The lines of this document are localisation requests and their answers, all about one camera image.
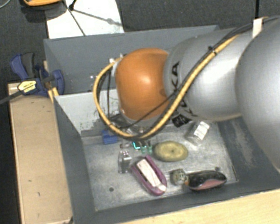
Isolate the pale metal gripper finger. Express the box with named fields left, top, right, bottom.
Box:
left=115, top=148, right=135, bottom=175

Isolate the grey metal bin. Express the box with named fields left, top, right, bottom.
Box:
left=42, top=8, right=280, bottom=224

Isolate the blue rectangular block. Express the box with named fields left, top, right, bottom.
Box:
left=101, top=128, right=119, bottom=146

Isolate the yellow-green oval fruit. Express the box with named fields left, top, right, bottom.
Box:
left=151, top=138, right=190, bottom=165

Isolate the small grey-green toy animal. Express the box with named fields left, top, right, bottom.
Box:
left=169, top=168, right=190, bottom=186

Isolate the clear plastic bottle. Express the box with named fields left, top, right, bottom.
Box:
left=182, top=119, right=213, bottom=149

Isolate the black and pink oval object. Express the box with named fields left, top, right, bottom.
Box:
left=183, top=166, right=229, bottom=194

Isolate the pale wood flat board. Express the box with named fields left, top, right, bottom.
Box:
left=1, top=76, right=75, bottom=224

